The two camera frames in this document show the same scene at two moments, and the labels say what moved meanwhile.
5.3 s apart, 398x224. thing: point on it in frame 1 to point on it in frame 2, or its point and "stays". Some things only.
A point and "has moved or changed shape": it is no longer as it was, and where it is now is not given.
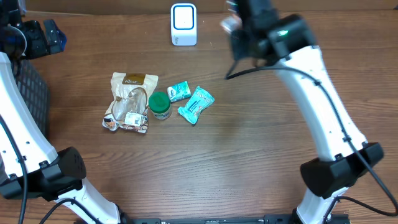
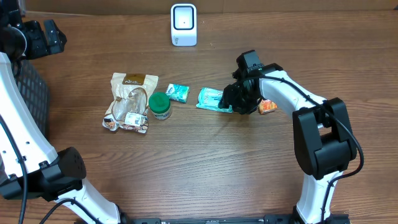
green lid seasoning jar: x=160 y=104 stays
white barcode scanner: x=183 y=21 stays
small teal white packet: x=179 y=91 has moved or changed shape
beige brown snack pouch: x=129 y=106 stays
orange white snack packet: x=231 y=23 to x=265 y=106
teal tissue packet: x=199 y=101 to x=209 y=99
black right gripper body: x=242 y=48 to x=242 y=99
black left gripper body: x=47 y=35 stays
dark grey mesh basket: x=35 y=92 stays
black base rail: x=226 y=219 stays
